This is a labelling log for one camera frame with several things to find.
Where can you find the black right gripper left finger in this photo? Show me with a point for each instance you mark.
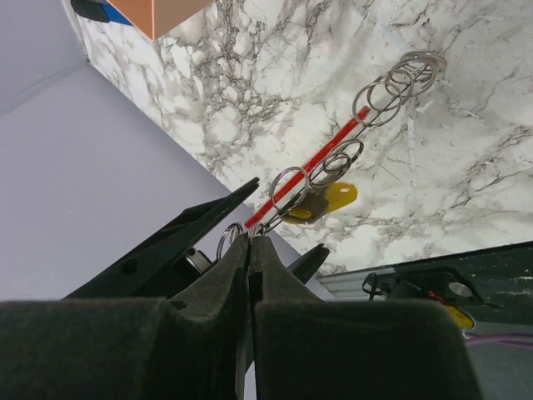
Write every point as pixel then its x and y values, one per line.
pixel 192 346

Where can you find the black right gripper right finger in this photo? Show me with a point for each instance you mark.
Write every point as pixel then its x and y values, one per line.
pixel 307 348

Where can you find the peach plastic desk organizer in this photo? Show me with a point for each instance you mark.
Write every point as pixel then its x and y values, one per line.
pixel 155 18

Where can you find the yellow head key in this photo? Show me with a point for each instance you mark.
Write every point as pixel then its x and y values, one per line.
pixel 320 201

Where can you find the blue black stapler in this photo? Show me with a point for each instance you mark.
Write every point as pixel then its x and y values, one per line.
pixel 99 11

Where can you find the grey red key organizer plate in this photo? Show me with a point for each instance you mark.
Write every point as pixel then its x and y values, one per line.
pixel 374 106

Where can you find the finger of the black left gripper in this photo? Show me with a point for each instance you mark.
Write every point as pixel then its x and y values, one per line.
pixel 305 267
pixel 156 267

